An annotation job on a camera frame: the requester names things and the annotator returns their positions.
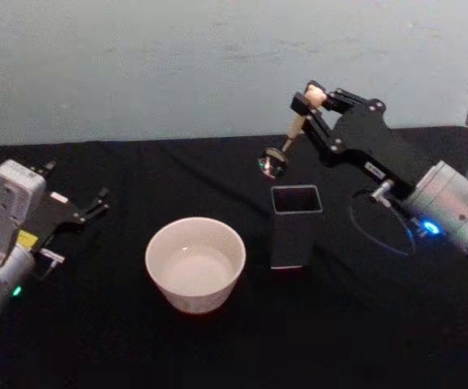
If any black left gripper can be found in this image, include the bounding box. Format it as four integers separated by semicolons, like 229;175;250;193
24;160;111;260

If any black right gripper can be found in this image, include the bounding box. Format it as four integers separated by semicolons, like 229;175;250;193
290;80;417;199

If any cream handled steel ladle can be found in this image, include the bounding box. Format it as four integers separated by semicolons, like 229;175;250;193
256;85;328;180

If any black square tube holder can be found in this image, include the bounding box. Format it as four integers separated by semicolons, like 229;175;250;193
269;185;324;271

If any white ceramic bowl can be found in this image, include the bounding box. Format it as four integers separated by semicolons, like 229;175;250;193
144;216;247;315

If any black table cloth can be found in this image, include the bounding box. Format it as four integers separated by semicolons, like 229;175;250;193
0;125;468;389

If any thin dark right gripper cable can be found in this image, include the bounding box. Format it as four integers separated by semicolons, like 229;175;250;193
349;180;419;257

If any plain pale wall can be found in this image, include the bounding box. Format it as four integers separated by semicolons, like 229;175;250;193
0;0;468;149

